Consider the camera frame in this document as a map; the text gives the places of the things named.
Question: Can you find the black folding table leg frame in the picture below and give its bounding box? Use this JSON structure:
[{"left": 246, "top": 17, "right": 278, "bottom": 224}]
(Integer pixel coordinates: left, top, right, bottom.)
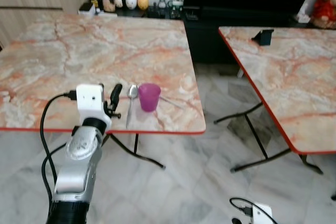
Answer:
[
  {"left": 102, "top": 132, "right": 166, "bottom": 169},
  {"left": 214, "top": 102, "right": 323, "bottom": 175}
]

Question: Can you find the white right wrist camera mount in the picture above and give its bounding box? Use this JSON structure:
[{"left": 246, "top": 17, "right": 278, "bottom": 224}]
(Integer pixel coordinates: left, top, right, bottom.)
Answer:
[{"left": 252, "top": 203, "right": 275, "bottom": 224}]

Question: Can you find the silver metal spoon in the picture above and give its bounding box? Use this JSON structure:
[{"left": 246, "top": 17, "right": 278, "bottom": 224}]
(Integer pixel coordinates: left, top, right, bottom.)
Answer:
[{"left": 126, "top": 84, "right": 139, "bottom": 129}]

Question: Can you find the red-lidded glass jar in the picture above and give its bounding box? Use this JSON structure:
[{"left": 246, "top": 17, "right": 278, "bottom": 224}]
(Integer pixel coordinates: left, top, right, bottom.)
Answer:
[{"left": 101, "top": 0, "right": 116, "bottom": 13}]

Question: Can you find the purple plastic cup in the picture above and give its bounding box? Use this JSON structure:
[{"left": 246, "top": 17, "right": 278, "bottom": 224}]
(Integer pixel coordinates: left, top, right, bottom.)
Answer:
[{"left": 139, "top": 83, "right": 161, "bottom": 113}]

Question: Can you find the red laughing figurine statue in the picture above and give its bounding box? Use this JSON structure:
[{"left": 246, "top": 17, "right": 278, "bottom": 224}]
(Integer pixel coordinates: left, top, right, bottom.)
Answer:
[{"left": 311, "top": 0, "right": 336, "bottom": 29}]

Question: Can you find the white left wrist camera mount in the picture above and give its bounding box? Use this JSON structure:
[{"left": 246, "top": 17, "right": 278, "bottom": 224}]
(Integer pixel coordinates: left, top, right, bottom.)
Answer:
[{"left": 76, "top": 84, "right": 112, "bottom": 130}]

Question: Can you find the black phone stand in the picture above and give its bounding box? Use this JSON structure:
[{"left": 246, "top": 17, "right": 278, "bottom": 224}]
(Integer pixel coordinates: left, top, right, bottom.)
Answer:
[{"left": 252, "top": 29, "right": 274, "bottom": 46}]

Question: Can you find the flat white box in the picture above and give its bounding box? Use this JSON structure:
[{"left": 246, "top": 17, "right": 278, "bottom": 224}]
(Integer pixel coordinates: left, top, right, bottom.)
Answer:
[{"left": 79, "top": 2, "right": 97, "bottom": 15}]

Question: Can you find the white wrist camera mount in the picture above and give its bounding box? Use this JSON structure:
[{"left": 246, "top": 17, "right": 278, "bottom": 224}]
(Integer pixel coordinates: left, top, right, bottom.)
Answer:
[
  {"left": 252, "top": 203, "right": 275, "bottom": 224},
  {"left": 76, "top": 84, "right": 112, "bottom": 130}
]

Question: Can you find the thin silver metal utensil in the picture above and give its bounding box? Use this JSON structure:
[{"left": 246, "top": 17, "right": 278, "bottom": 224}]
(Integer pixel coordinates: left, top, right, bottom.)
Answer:
[{"left": 159, "top": 95, "right": 185, "bottom": 109}]

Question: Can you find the white tissue pack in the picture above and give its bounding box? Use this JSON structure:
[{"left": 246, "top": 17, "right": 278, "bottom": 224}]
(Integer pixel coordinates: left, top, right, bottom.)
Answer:
[{"left": 297, "top": 4, "right": 311, "bottom": 24}]

